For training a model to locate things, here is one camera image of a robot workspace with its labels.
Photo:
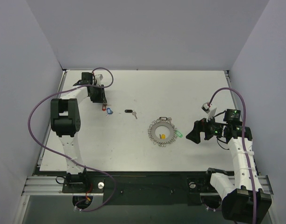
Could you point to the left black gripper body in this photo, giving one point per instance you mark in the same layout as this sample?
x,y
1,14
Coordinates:
x,y
98,97

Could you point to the black tag on keyring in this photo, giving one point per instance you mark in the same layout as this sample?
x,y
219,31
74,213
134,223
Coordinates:
x,y
163,118

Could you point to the red tag key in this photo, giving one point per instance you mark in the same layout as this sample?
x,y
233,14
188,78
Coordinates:
x,y
104,106

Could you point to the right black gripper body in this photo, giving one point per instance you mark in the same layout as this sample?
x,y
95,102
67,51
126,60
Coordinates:
x,y
204,129

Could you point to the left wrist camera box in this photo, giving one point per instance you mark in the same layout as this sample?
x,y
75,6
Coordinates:
x,y
97,79

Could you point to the blue tag key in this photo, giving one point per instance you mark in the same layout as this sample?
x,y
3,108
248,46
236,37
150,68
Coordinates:
x,y
109,112

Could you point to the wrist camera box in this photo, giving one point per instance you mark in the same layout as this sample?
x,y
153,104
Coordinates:
x,y
97,79
209,109

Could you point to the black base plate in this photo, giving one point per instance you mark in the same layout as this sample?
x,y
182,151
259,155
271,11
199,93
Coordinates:
x,y
142,188

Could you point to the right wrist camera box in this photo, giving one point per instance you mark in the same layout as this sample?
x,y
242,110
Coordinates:
x,y
209,109

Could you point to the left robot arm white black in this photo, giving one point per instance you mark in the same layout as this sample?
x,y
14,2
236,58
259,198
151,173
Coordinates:
x,y
66,122

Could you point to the black tag key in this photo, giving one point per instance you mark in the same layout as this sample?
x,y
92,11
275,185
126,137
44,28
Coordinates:
x,y
131,112

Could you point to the green key tag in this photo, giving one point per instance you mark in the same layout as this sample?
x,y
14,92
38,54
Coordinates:
x,y
178,133

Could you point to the yellow tag key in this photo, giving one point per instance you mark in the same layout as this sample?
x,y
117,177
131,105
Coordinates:
x,y
162,136

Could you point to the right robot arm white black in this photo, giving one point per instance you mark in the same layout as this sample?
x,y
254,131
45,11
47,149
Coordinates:
x,y
244,200

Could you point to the metal keyring disc with rings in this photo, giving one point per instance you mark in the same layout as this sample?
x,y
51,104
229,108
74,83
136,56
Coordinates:
x,y
158,127

